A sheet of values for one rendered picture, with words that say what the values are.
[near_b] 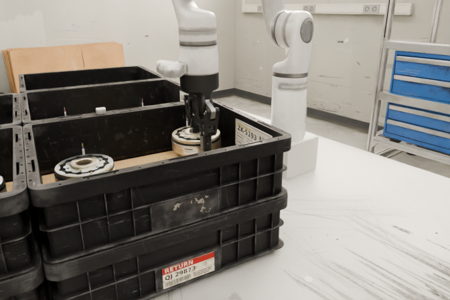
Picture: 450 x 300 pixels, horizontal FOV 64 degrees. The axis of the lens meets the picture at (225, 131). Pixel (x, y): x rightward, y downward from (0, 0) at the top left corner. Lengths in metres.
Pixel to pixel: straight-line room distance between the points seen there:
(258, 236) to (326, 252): 0.14
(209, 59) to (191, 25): 0.07
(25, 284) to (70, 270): 0.05
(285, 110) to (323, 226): 0.31
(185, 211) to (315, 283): 0.25
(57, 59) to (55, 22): 0.36
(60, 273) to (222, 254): 0.26
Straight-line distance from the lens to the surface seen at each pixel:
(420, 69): 2.47
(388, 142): 2.61
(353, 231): 0.81
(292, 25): 0.91
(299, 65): 0.93
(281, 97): 0.95
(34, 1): 3.82
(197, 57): 0.66
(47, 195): 0.49
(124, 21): 4.07
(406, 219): 0.89
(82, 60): 3.76
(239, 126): 0.73
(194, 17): 0.66
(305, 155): 1.01
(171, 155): 0.80
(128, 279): 0.60
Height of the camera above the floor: 1.13
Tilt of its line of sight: 19 degrees down
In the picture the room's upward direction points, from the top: straight up
